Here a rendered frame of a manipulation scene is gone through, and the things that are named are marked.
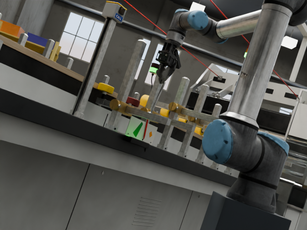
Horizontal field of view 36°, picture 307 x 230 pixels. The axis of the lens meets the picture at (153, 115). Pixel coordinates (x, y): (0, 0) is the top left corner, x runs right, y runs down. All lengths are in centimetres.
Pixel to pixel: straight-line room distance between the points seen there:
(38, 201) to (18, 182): 18
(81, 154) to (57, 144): 17
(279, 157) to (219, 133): 26
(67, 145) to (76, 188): 50
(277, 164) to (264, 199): 14
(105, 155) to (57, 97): 35
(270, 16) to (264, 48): 12
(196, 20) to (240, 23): 22
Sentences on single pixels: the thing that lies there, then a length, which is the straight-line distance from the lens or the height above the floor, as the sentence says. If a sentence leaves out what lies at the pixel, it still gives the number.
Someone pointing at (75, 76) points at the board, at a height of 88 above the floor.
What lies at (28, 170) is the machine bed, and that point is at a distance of 226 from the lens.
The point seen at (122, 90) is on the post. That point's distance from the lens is 227.
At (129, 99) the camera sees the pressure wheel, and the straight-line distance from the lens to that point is 257.
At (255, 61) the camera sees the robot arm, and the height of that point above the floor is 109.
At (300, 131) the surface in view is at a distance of 481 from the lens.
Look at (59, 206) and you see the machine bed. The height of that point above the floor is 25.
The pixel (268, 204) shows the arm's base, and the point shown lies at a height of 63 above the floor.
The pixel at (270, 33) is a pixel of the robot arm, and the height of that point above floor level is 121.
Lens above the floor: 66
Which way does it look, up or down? 4 degrees up
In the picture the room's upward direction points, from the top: 19 degrees clockwise
